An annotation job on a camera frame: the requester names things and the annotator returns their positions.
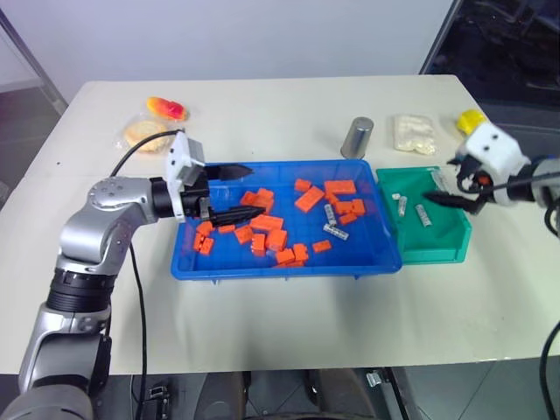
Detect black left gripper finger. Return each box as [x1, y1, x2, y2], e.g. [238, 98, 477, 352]
[205, 163, 256, 182]
[208, 205, 268, 227]

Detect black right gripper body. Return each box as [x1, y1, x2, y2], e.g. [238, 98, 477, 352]
[453, 154, 492, 196]

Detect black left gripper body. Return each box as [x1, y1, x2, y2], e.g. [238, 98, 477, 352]
[180, 168, 216, 221]

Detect silver metal pieces in bin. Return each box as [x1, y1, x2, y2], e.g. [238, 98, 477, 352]
[415, 203, 434, 230]

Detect green plastic bin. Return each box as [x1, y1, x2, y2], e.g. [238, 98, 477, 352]
[375, 164, 474, 267]

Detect blue plastic bin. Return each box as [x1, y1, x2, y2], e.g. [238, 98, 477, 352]
[169, 158, 404, 286]

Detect large orange toy brick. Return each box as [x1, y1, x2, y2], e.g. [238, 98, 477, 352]
[294, 185, 326, 214]
[248, 213, 285, 234]
[323, 178, 358, 197]

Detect yellow plastic toy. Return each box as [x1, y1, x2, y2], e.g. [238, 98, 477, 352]
[455, 108, 487, 137]

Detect white snack packet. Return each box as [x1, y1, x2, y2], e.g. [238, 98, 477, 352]
[390, 114, 439, 156]

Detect wrapped round cookie pack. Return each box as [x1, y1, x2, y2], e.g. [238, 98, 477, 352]
[114, 115, 175, 155]

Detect orange yellow toy fruit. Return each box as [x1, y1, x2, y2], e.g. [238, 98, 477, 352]
[144, 96, 191, 122]

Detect silver metal pieces in tray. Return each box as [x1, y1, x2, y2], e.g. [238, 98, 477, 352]
[322, 223, 352, 242]

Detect silver metal can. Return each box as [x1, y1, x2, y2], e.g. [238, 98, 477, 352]
[339, 116, 376, 160]

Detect dark glass panel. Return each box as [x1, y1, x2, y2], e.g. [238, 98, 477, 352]
[418, 0, 560, 132]

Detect black box under table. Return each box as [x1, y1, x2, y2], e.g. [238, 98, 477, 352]
[145, 381, 172, 420]

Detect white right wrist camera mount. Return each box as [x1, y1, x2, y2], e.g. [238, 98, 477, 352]
[454, 122, 533, 207]

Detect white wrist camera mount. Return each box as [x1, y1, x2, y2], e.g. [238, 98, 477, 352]
[454, 122, 533, 207]
[164, 132, 207, 221]

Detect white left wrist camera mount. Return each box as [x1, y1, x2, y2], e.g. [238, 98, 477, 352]
[164, 132, 207, 221]

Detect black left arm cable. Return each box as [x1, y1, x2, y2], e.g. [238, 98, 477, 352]
[108, 128, 187, 420]

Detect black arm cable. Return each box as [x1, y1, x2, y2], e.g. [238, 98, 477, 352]
[108, 128, 187, 420]
[479, 174, 560, 420]

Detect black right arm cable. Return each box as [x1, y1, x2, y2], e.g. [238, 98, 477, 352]
[479, 174, 560, 420]

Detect grey metal frame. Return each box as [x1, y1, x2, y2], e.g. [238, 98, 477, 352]
[0, 7, 69, 116]

